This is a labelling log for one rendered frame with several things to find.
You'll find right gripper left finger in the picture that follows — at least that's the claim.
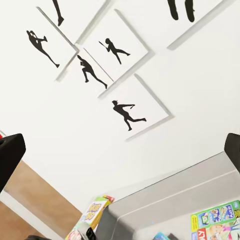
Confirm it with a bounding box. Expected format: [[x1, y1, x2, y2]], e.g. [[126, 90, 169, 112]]
[[0, 133, 27, 192]]

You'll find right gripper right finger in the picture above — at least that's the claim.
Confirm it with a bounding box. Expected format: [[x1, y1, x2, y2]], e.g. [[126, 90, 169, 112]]
[[224, 133, 240, 173]]

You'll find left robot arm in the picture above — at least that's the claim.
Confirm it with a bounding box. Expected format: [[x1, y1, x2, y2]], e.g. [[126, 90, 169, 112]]
[[24, 221, 96, 240]]

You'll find toy box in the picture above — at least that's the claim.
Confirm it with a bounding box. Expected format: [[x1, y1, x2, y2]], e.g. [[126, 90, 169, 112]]
[[94, 151, 240, 240]]

